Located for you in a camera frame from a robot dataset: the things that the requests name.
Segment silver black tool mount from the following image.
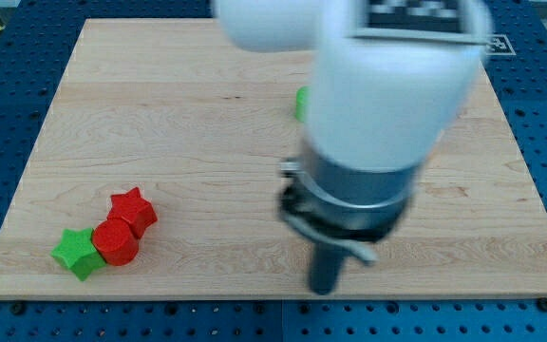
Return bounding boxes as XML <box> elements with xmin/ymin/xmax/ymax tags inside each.
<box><xmin>279</xmin><ymin>141</ymin><xmax>419</xmax><ymax>243</ymax></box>

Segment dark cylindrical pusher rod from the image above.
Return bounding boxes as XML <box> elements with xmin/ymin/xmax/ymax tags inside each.
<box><xmin>308</xmin><ymin>243</ymin><xmax>347</xmax><ymax>295</ymax></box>

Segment green block behind arm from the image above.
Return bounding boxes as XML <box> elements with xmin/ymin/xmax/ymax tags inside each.
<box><xmin>294</xmin><ymin>85</ymin><xmax>309</xmax><ymax>123</ymax></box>

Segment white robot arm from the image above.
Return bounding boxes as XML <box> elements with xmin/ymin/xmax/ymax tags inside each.
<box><xmin>212</xmin><ymin>0</ymin><xmax>493</xmax><ymax>295</ymax></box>

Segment red star block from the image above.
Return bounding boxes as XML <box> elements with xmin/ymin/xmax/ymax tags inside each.
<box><xmin>106</xmin><ymin>187</ymin><xmax>158</xmax><ymax>239</ymax></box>

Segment green star block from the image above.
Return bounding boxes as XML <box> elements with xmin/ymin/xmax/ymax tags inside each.
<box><xmin>50</xmin><ymin>227</ymin><xmax>106</xmax><ymax>281</ymax></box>

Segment light wooden board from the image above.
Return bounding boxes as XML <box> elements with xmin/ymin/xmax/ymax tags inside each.
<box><xmin>0</xmin><ymin>19</ymin><xmax>547</xmax><ymax>301</ymax></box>

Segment red cylinder block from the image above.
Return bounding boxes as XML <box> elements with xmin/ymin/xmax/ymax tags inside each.
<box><xmin>92</xmin><ymin>218</ymin><xmax>139</xmax><ymax>266</ymax></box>

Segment grey cable on tool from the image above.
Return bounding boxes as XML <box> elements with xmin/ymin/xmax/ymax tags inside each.
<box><xmin>280</xmin><ymin>208</ymin><xmax>379</xmax><ymax>266</ymax></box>

